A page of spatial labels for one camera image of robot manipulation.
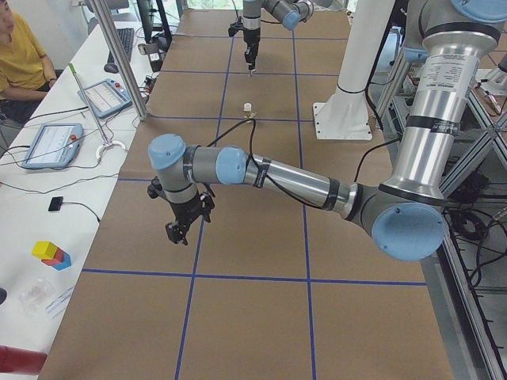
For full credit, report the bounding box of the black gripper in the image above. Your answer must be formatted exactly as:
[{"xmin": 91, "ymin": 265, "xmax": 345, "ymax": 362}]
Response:
[
  {"xmin": 228, "ymin": 21, "xmax": 260, "ymax": 72},
  {"xmin": 147, "ymin": 177, "xmax": 215, "ymax": 245}
]

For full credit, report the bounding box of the white brass PPR valve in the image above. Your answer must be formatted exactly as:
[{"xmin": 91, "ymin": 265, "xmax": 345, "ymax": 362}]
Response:
[{"xmin": 243, "ymin": 102, "xmax": 257, "ymax": 123}]

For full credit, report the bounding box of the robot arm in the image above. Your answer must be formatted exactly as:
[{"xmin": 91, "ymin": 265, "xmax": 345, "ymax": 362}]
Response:
[
  {"xmin": 228, "ymin": 0, "xmax": 314, "ymax": 74},
  {"xmin": 147, "ymin": 1, "xmax": 506, "ymax": 261}
]

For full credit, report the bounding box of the blue tape line crosswise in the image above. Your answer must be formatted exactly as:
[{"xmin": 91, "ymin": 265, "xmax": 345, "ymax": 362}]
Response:
[{"xmin": 82, "ymin": 268, "xmax": 427, "ymax": 287}]

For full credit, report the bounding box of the brown paper table cover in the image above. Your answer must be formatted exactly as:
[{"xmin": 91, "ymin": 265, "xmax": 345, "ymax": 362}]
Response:
[{"xmin": 41, "ymin": 10, "xmax": 467, "ymax": 379}]

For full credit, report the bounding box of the blue wooden block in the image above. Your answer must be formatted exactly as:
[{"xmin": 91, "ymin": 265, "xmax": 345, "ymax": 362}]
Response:
[{"xmin": 52, "ymin": 253, "xmax": 71, "ymax": 271}]

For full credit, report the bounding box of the red wooden block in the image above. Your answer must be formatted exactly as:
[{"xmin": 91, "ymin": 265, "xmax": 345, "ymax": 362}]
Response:
[{"xmin": 41, "ymin": 248, "xmax": 64, "ymax": 266}]

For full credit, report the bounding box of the small black box device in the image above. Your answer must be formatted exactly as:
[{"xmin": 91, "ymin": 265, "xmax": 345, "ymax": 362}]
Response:
[{"xmin": 48, "ymin": 196, "xmax": 63, "ymax": 212}]

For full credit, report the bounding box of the black keyboard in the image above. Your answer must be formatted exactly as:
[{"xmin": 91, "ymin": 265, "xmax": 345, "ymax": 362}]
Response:
[{"xmin": 116, "ymin": 28, "xmax": 135, "ymax": 61}]

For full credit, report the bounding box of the yellow wooden block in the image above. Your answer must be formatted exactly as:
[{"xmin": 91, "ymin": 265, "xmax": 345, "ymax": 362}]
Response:
[{"xmin": 32, "ymin": 241, "xmax": 58, "ymax": 260}]

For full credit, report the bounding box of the black computer mouse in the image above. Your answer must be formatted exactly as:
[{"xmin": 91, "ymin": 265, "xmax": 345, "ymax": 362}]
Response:
[{"xmin": 104, "ymin": 63, "xmax": 119, "ymax": 74}]

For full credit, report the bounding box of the blue teach pendant near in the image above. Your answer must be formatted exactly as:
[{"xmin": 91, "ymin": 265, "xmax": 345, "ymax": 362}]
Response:
[{"xmin": 21, "ymin": 123, "xmax": 83, "ymax": 169}]

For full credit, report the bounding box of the blue teach pendant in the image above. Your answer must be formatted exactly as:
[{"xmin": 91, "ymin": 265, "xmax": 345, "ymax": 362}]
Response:
[
  {"xmin": 21, "ymin": 123, "xmax": 83, "ymax": 169},
  {"xmin": 85, "ymin": 78, "xmax": 132, "ymax": 119}
]

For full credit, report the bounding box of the blue teach pendant far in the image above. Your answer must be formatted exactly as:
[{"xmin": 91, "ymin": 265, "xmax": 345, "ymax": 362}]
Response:
[{"xmin": 85, "ymin": 78, "xmax": 132, "ymax": 119}]

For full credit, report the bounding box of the clear plastic bag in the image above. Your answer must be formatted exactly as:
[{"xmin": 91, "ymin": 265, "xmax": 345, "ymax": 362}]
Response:
[{"xmin": 18, "ymin": 278, "xmax": 55, "ymax": 316}]

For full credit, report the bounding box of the green tipped metal rod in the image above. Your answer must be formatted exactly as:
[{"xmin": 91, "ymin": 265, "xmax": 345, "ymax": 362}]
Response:
[{"xmin": 68, "ymin": 63, "xmax": 112, "ymax": 146}]

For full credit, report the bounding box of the red cylinder object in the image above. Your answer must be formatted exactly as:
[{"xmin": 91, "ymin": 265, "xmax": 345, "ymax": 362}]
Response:
[{"xmin": 1, "ymin": 345, "xmax": 48, "ymax": 375}]

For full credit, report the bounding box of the person in yellow shirt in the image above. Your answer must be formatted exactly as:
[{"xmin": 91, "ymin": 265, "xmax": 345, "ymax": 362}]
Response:
[{"xmin": 1, "ymin": 1, "xmax": 58, "ymax": 124}]

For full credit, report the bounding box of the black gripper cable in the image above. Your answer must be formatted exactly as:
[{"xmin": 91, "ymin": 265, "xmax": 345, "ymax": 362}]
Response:
[{"xmin": 205, "ymin": 117, "xmax": 330, "ymax": 209}]

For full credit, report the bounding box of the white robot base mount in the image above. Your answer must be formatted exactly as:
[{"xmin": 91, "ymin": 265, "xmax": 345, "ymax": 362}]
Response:
[{"xmin": 313, "ymin": 0, "xmax": 395, "ymax": 141}]

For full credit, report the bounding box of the aluminium frame post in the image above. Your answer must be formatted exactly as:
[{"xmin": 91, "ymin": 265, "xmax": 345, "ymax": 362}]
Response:
[{"xmin": 90, "ymin": 0, "xmax": 147, "ymax": 121}]

